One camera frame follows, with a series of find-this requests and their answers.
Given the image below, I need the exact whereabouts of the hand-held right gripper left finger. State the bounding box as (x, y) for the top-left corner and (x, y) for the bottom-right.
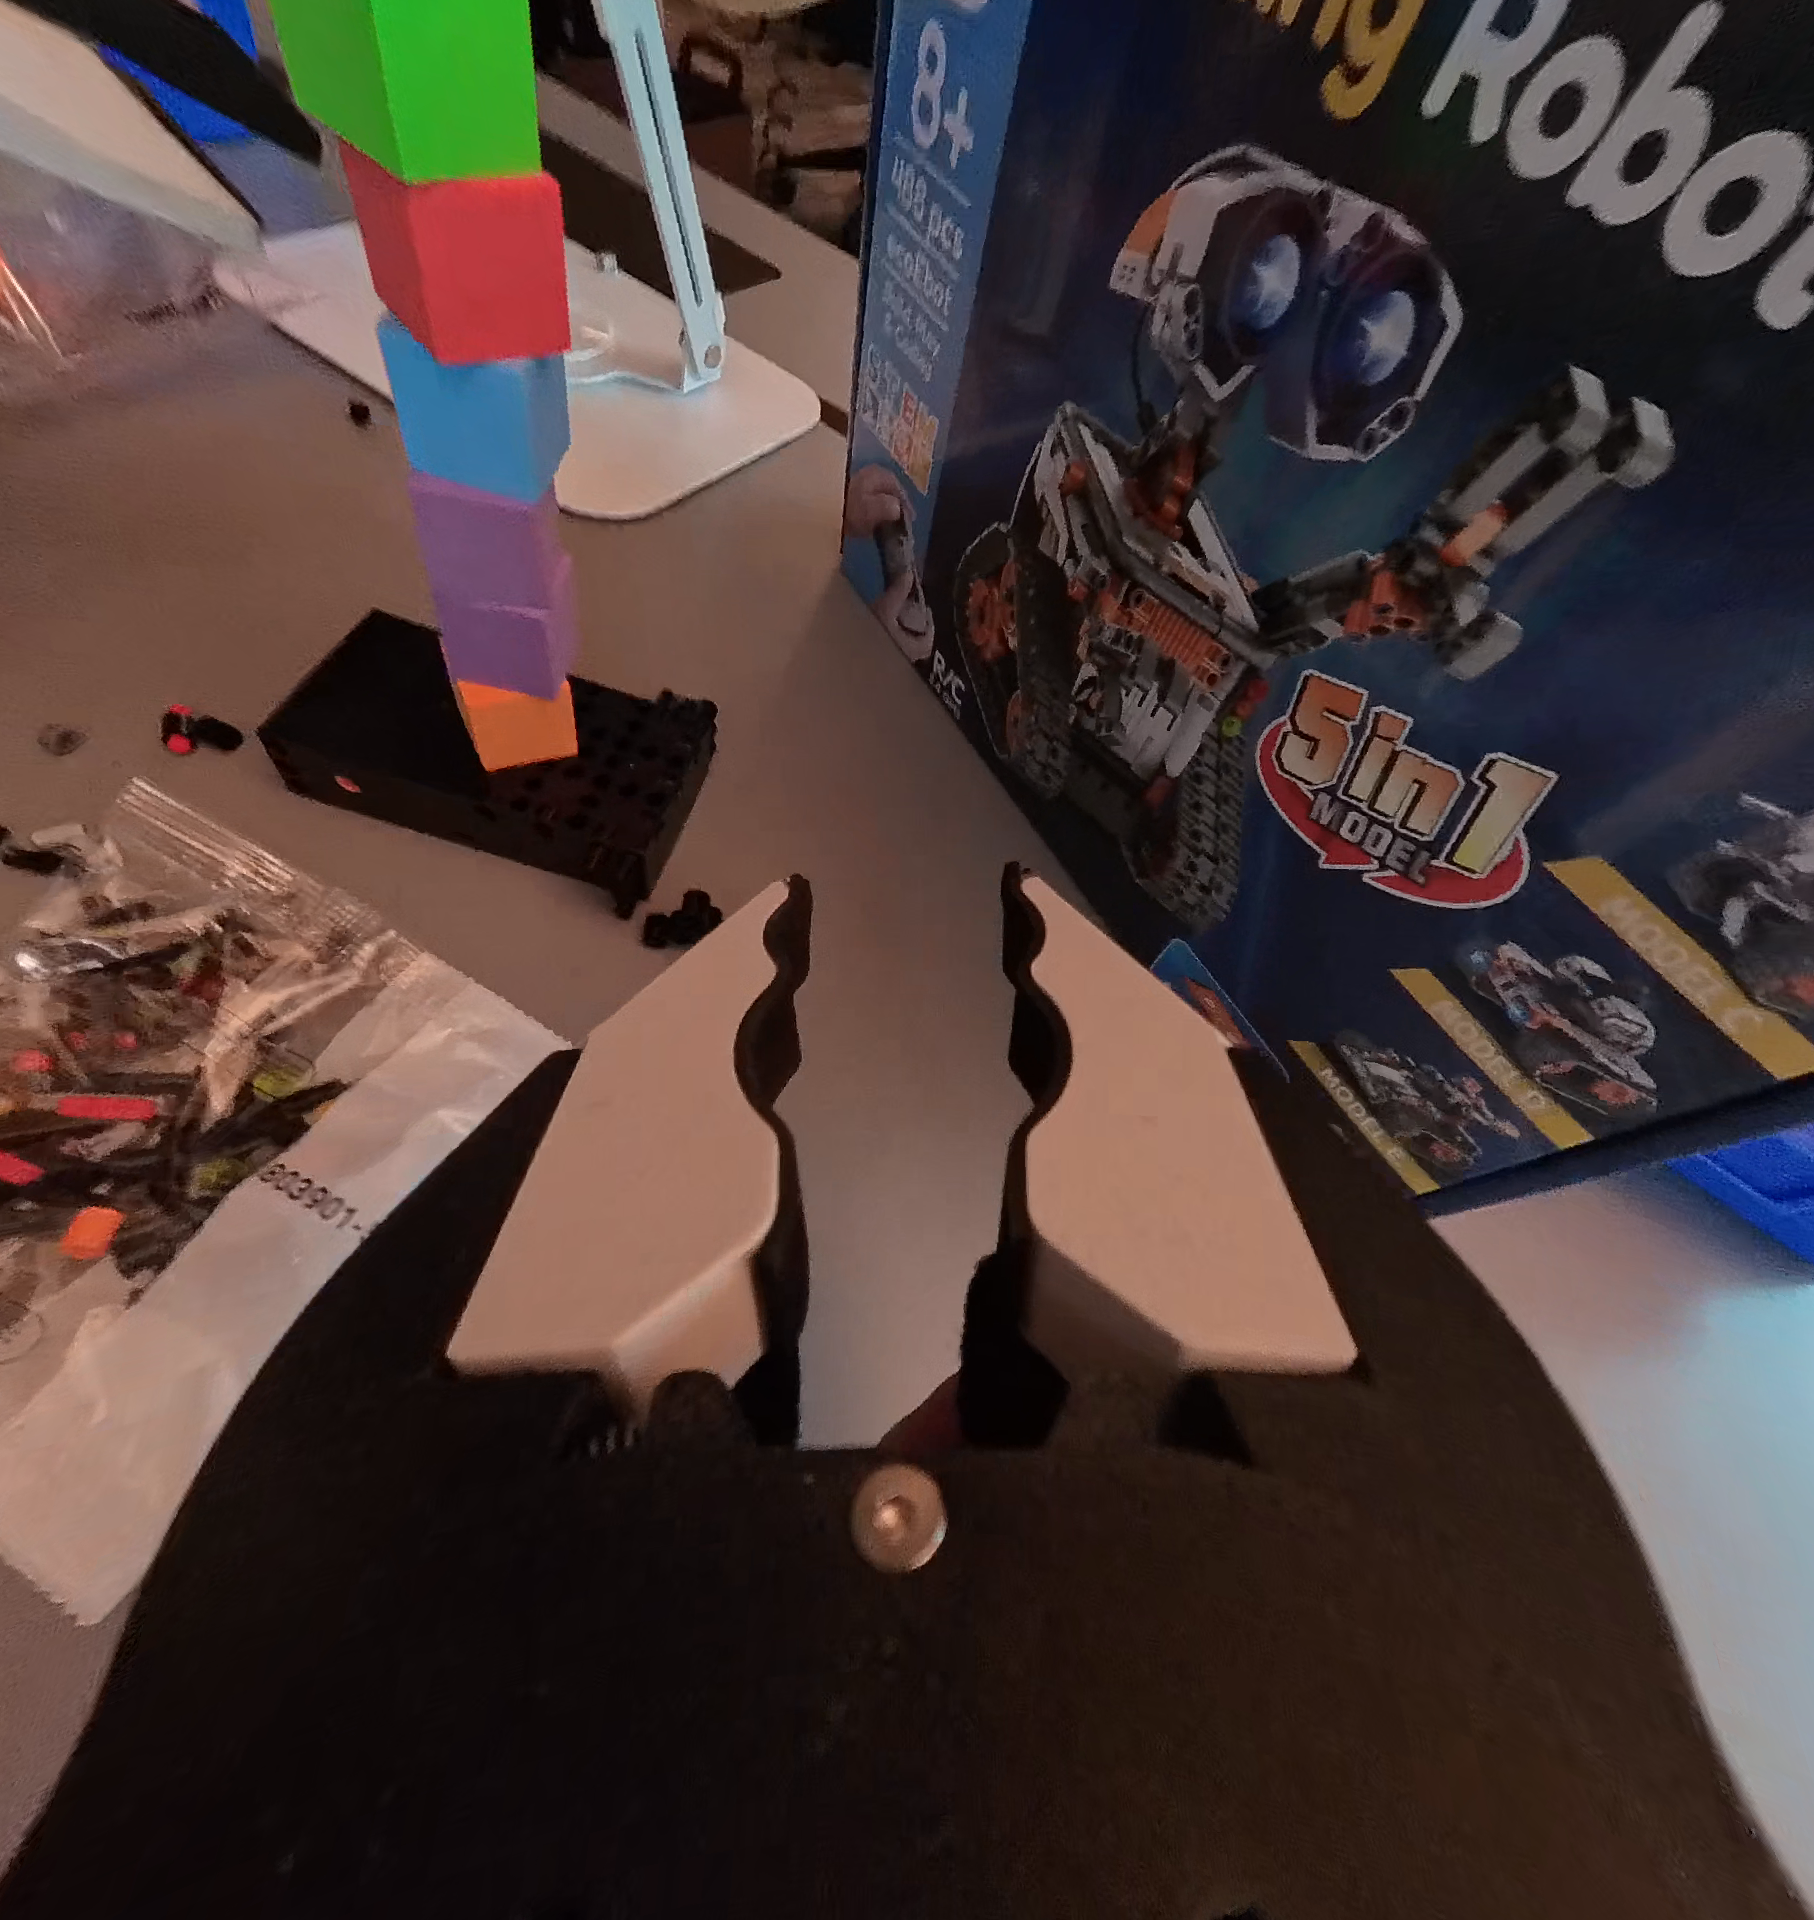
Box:
(444, 872), (815, 1445)

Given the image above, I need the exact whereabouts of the black office chair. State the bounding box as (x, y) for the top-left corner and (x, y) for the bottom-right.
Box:
(667, 0), (876, 204)

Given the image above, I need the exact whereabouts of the white book stand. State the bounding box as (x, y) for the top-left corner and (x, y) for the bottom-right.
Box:
(213, 0), (824, 525)

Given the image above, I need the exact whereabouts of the clear printed plastic bag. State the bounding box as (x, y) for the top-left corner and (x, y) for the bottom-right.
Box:
(0, 128), (272, 402)

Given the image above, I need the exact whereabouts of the orange foam cube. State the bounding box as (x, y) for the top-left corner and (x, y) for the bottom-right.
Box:
(451, 679), (581, 773)

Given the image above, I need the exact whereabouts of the black perforated building plate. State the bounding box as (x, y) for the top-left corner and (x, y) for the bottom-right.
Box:
(255, 607), (721, 918)

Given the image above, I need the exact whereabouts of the clear bag of building parts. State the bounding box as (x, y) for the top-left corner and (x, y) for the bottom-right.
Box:
(0, 776), (574, 1629)

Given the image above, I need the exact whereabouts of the red foam cube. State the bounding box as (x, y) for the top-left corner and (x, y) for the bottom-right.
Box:
(340, 142), (572, 366)

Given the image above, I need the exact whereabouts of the blue toy robot box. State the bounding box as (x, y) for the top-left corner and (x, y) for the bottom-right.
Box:
(839, 0), (1814, 1201)

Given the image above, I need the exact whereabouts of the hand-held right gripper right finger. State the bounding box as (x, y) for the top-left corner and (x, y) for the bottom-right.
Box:
(963, 858), (1362, 1445)

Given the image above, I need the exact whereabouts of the green foam cube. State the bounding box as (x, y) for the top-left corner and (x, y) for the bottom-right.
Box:
(270, 0), (542, 186)

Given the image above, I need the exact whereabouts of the bright blue object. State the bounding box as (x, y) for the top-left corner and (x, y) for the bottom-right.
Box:
(1663, 1106), (1814, 1287)

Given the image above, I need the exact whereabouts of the blue foam cube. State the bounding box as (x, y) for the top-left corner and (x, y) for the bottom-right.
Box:
(376, 308), (572, 503)

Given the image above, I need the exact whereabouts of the purple foam cube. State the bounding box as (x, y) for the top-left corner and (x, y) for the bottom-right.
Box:
(431, 591), (576, 704)
(404, 468), (576, 614)

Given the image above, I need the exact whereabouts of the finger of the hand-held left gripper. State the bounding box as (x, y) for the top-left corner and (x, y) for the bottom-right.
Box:
(0, 0), (326, 252)

